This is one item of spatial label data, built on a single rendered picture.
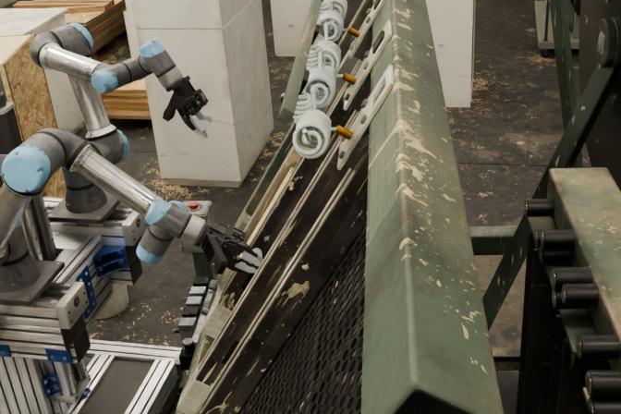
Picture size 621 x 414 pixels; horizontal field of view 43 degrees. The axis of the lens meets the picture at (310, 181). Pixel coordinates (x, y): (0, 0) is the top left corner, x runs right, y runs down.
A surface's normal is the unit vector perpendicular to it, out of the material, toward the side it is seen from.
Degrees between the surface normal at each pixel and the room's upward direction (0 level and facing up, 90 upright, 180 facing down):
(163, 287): 0
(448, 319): 32
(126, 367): 0
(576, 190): 0
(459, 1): 90
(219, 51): 90
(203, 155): 90
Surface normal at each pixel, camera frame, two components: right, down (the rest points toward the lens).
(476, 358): 0.47, -0.77
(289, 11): -0.22, 0.46
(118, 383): -0.07, -0.89
